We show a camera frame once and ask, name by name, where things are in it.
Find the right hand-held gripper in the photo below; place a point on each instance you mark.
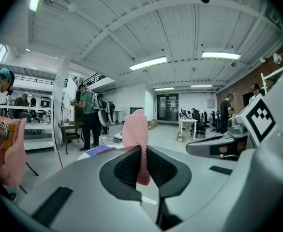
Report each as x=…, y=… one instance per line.
x=272, y=165

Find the black office chair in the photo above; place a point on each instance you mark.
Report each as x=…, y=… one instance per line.
x=199, y=123
x=215, y=123

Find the white office desk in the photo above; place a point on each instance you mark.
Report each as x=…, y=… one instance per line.
x=188, y=122

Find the white metal shelf rack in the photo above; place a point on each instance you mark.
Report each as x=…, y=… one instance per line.
x=40, y=127

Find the dark wooden side table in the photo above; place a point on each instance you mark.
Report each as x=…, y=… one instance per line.
x=70, y=128

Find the book with blue pink cover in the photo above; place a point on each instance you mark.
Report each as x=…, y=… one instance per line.
x=100, y=151

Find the pink fabric on chair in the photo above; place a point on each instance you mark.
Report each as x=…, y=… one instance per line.
x=10, y=158

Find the white shelf frame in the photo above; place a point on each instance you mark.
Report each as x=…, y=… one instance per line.
x=274, y=76

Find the cardboard box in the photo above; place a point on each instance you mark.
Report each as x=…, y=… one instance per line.
x=180, y=137
x=153, y=124

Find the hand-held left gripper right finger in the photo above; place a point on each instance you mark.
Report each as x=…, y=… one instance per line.
x=194, y=168

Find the grey wall panel box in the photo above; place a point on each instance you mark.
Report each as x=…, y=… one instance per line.
x=210, y=103

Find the pink knitted cloth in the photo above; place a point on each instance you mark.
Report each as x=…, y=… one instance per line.
x=134, y=129

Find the white waste bin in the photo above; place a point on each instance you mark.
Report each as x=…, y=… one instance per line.
x=120, y=116

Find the black mezzanine railing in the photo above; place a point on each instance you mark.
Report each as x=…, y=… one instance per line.
x=94, y=78

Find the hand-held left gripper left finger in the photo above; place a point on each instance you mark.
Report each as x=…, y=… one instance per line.
x=83, y=178

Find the white round floor robot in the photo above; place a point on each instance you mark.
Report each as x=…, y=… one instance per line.
x=118, y=137

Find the black double door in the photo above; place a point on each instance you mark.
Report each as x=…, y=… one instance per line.
x=168, y=107

